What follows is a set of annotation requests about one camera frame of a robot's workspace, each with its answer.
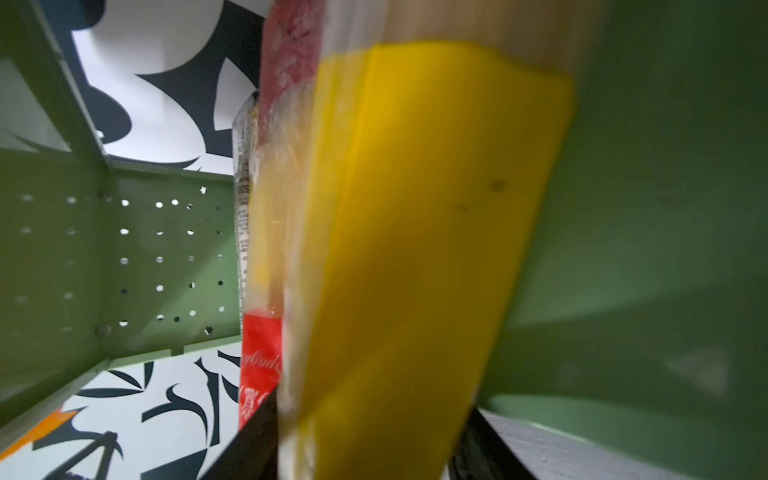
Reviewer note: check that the green wooden shelf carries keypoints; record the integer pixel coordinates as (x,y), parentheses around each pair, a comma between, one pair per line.
(638,322)

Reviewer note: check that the yellow spaghetti pack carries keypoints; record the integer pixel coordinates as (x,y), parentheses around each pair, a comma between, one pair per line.
(435,128)

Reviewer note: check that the clear blue spaghetti pack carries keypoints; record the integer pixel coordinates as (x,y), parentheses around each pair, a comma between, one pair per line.
(243,210)

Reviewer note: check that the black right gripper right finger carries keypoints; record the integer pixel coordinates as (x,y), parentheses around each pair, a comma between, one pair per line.
(481,454)

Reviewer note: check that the red spaghetti pack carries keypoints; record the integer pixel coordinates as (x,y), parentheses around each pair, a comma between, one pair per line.
(277,129)

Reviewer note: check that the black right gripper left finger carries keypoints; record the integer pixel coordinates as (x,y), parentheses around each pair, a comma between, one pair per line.
(253,453)

